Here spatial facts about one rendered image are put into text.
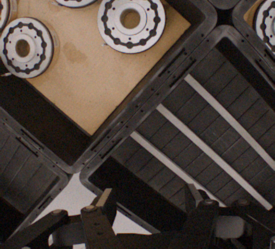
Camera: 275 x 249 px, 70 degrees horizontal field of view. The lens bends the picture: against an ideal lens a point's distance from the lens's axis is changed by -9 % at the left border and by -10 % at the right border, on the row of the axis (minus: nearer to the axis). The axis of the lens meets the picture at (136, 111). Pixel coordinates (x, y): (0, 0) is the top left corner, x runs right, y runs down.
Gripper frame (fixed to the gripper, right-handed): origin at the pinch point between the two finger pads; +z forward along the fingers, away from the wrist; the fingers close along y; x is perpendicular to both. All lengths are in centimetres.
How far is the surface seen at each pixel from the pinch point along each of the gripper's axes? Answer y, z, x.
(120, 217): -10, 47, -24
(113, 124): -4.4, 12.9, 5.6
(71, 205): -25, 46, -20
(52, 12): -14.6, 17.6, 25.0
